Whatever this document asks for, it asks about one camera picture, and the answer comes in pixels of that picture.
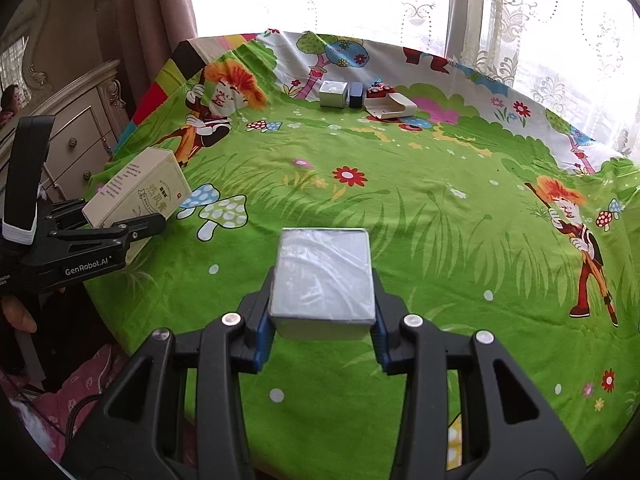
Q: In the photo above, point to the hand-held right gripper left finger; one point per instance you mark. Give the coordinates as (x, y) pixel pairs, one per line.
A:
(261, 345)

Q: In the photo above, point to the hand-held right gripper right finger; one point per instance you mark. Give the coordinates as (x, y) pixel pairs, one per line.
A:
(381, 350)

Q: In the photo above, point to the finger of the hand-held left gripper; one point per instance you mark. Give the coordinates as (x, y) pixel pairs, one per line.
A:
(130, 232)
(65, 212)

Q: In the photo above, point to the tall cream box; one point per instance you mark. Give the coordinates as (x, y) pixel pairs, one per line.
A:
(137, 195)

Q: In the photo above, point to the shiny silver blue box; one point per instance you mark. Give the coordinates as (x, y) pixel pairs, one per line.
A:
(322, 275)

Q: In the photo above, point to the person's left hand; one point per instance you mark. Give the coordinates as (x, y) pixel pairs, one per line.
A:
(20, 316)

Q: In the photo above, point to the cream ornate dresser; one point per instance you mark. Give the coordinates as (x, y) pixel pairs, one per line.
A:
(85, 135)

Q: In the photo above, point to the pink patterned clothing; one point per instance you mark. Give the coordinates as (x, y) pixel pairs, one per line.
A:
(60, 385)

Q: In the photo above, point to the green printed cartoon cloth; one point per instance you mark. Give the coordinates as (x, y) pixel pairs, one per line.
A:
(400, 210)

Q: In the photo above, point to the brown pink drape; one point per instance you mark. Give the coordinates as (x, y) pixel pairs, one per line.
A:
(145, 35)

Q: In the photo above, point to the white curved open carton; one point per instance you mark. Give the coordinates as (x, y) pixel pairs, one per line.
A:
(390, 107)

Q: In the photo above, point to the small silver box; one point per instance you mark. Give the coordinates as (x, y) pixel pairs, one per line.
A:
(333, 94)

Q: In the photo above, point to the small dark blue box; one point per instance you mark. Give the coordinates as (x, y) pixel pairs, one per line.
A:
(356, 96)

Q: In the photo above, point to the sheer lace curtain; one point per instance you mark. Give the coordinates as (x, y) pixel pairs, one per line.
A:
(425, 10)

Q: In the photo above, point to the ornate cream mirror frame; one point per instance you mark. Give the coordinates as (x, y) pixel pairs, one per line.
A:
(40, 25)

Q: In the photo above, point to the window frame post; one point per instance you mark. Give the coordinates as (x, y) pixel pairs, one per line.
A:
(467, 10)

